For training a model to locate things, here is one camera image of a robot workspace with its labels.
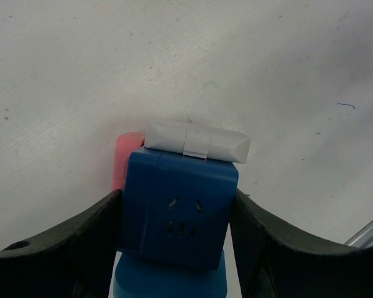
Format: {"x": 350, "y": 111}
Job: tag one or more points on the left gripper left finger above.
{"x": 72, "y": 259}

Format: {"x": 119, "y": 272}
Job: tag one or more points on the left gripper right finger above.
{"x": 276, "y": 259}

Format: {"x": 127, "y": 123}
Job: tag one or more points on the light blue adapter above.
{"x": 137, "y": 277}

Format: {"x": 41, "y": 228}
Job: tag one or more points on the blue pink cube socket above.
{"x": 176, "y": 208}

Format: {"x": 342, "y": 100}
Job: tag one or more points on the pink plug adapter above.
{"x": 124, "y": 146}

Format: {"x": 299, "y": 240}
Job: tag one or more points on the white plug adapter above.
{"x": 198, "y": 141}

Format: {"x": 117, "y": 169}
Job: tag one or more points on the aluminium mounting rail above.
{"x": 363, "y": 238}

